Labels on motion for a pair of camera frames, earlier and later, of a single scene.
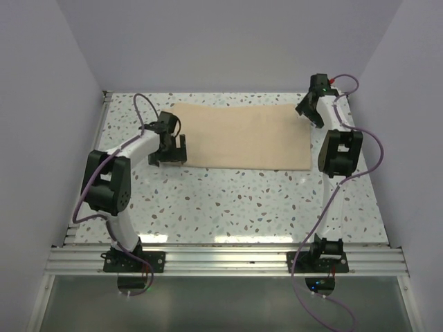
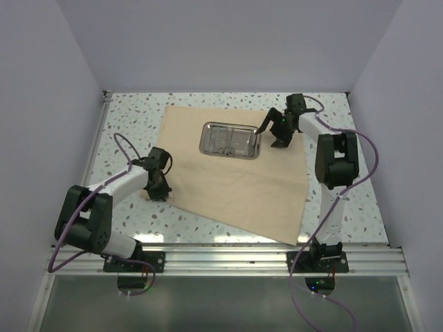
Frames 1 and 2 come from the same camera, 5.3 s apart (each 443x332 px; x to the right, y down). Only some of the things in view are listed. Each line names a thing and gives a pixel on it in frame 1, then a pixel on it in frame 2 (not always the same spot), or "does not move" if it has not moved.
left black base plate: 121,261 does not move
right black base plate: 306,263 does not move
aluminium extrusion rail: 226,261 does not move
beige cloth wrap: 266,136 to 183,173
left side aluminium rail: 72,234 does not move
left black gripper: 178,154 to 163,194
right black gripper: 303,108 to 282,140
